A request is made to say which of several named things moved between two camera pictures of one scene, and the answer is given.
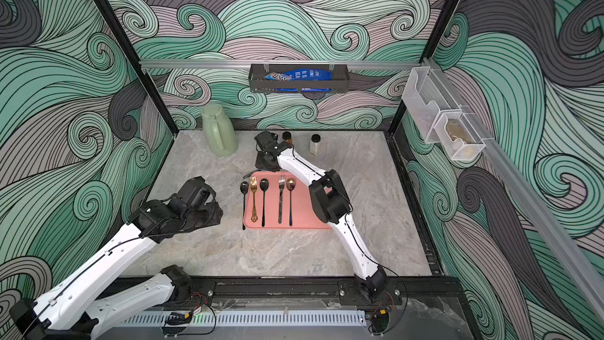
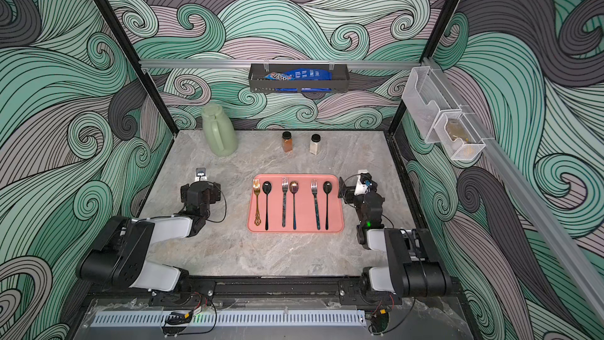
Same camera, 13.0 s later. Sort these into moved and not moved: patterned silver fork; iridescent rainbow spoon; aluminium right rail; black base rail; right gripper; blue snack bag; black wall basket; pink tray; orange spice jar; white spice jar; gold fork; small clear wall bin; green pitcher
Moved: right gripper; gold fork; iridescent rainbow spoon; patterned silver fork
Not moved: green pitcher; blue snack bag; pink tray; aluminium right rail; black wall basket; black base rail; orange spice jar; white spice jar; small clear wall bin
